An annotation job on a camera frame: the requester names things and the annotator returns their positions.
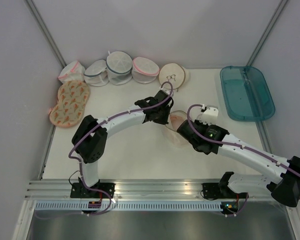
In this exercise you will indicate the white slotted cable duct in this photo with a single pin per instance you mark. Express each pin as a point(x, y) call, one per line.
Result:
point(202, 206)

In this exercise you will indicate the right aluminium corner post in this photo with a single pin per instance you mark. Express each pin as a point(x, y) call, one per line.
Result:
point(267, 31)

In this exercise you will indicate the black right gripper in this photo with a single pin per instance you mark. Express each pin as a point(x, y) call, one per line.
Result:
point(201, 123)

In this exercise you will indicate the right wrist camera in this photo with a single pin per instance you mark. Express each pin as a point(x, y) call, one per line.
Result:
point(208, 114)

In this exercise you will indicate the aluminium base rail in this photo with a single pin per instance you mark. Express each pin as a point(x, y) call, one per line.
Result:
point(124, 189)

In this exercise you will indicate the beige round bag with glasses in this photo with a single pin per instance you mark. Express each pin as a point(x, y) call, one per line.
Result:
point(174, 73)

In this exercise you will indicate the pale pink bra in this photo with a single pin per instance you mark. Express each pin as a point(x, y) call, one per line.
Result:
point(176, 121)

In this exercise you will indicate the aluminium corner post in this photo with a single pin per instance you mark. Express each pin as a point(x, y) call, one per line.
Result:
point(267, 31)
point(30, 4)

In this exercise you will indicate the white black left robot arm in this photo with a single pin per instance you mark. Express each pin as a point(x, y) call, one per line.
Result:
point(89, 140)

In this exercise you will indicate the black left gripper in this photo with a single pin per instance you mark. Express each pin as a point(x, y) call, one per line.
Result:
point(164, 121)

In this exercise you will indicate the floral peanut-shaped laundry bag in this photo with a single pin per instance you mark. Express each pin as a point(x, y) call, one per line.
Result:
point(72, 98)

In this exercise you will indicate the tall white blue-zip mesh bag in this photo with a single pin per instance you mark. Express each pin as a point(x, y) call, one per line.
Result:
point(119, 67)

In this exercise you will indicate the white pink-trim mesh bag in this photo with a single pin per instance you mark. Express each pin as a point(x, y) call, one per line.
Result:
point(74, 71)

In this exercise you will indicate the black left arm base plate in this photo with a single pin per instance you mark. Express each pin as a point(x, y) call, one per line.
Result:
point(105, 190)

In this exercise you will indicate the white pink-zip mesh bag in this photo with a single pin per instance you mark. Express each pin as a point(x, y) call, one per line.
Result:
point(144, 70)

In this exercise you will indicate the white blue-trim mesh bag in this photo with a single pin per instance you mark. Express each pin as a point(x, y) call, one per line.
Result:
point(96, 75)

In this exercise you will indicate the teal transparent plastic bin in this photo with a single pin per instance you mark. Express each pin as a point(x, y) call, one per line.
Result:
point(246, 95)

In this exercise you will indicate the left aluminium corner post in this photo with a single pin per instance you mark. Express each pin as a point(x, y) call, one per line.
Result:
point(30, 4)

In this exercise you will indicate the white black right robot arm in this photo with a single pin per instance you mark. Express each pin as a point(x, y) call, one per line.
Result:
point(277, 177)

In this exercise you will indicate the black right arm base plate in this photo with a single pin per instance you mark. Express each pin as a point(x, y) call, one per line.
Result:
point(212, 191)

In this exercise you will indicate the beige round glasses laundry bag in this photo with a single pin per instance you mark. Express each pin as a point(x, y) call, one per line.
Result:
point(172, 135)

